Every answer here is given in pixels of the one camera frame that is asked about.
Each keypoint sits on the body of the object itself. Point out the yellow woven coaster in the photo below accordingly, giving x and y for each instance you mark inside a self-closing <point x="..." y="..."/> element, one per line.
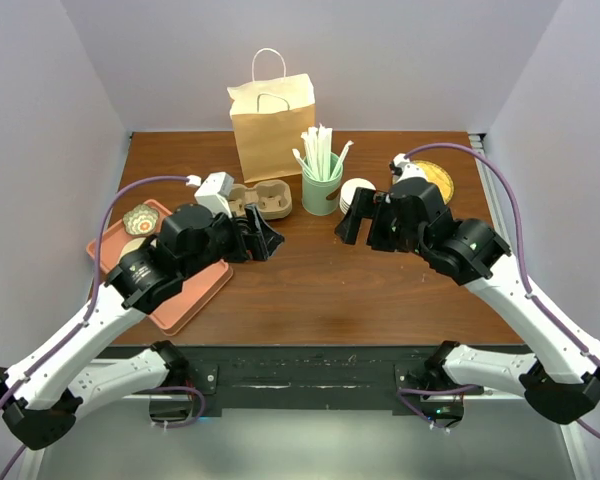
<point x="438" y="176"/>

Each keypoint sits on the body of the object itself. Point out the pink plastic tray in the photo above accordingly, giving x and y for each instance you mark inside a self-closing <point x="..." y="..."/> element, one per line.
<point x="196" y="292"/>

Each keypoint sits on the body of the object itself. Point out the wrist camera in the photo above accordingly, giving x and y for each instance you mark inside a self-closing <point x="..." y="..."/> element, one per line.
<point x="403" y="168"/>
<point x="214" y="192"/>

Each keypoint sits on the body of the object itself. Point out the cream square bowl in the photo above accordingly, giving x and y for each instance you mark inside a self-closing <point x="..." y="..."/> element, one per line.
<point x="131" y="246"/>

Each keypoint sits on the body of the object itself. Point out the cardboard cup carrier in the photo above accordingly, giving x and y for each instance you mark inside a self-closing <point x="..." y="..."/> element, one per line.
<point x="272" y="198"/>

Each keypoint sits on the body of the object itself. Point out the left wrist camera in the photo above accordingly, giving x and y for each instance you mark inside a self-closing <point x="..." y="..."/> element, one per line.
<point x="214" y="192"/>

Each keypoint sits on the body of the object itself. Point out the brown paper bag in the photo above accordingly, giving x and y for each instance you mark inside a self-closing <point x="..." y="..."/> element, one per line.
<point x="268" y="118"/>

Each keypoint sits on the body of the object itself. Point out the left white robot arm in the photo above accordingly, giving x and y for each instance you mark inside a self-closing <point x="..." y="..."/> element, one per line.
<point x="45" y="394"/>

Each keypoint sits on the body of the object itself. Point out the green straw holder cup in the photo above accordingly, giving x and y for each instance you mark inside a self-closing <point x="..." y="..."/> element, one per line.
<point x="321" y="198"/>

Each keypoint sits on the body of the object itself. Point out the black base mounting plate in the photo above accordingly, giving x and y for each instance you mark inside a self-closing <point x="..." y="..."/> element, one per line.
<point x="323" y="377"/>

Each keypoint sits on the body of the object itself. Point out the small floral dish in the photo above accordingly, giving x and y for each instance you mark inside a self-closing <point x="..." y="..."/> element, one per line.
<point x="141" y="221"/>

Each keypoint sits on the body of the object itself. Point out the stack of paper cups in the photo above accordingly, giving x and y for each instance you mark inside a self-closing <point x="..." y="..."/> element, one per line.
<point x="348" y="190"/>

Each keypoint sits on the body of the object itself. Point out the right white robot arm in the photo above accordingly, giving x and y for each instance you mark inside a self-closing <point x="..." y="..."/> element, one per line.
<point x="559" y="377"/>

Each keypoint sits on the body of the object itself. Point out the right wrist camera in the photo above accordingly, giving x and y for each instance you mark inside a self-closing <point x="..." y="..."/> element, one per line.
<point x="403" y="168"/>

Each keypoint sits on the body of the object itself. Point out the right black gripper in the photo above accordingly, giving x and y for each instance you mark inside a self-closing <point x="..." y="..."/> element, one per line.
<point x="364" y="202"/>

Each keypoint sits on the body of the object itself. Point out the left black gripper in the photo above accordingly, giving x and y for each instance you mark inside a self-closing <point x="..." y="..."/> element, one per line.
<point x="266" y="239"/>

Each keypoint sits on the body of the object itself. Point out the wrapped straws bundle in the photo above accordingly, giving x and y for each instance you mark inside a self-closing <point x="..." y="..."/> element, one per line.
<point x="317" y="163"/>

